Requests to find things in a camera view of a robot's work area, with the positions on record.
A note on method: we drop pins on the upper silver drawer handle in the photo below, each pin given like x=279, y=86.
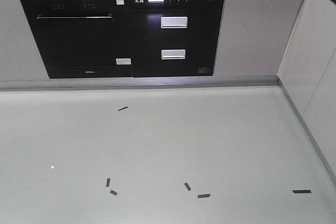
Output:
x=174, y=22

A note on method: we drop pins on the grey side cabinet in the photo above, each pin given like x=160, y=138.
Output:
x=308, y=72

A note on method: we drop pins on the lower silver drawer handle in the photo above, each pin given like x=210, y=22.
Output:
x=173, y=54

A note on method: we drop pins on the silver drawer handle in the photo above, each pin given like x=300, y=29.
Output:
x=174, y=22
x=173, y=54

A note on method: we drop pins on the black built-in dishwasher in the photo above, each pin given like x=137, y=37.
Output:
x=80, y=38

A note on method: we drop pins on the black drawer sterilizer cabinet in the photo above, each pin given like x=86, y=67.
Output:
x=199, y=39

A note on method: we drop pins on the grey cabinet door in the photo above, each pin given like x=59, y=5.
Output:
x=253, y=36

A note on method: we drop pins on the black floor tape strip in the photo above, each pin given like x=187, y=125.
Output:
x=187, y=186
x=203, y=195
x=302, y=191

